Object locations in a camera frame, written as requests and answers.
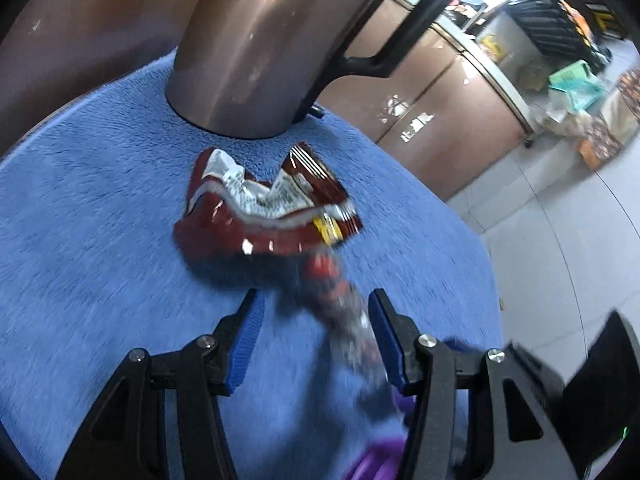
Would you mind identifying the yellow oil bottle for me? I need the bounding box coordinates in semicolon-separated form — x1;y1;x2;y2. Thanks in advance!
479;34;507;62

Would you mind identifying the dark red snack wrapper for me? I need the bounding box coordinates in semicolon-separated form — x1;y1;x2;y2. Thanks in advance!
173;142;365;262

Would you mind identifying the black wall rack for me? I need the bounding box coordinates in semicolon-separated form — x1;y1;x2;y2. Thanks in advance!
506;0;627;62

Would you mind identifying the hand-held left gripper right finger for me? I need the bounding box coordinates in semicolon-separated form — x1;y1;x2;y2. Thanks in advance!
367;287;591;480

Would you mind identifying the brown electric kettle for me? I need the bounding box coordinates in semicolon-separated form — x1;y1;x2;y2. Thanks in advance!
165;0;452;141

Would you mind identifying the floral apron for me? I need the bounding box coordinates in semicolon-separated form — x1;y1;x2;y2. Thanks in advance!
576;67;640;172

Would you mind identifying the red snack packet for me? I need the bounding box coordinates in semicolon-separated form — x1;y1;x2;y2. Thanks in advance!
280;249;403;413

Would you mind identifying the blue towel mat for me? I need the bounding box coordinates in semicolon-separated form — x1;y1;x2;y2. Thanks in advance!
0;46;503;480

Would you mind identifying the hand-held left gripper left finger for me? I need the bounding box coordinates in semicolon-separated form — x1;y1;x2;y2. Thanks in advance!
55;287;266;480

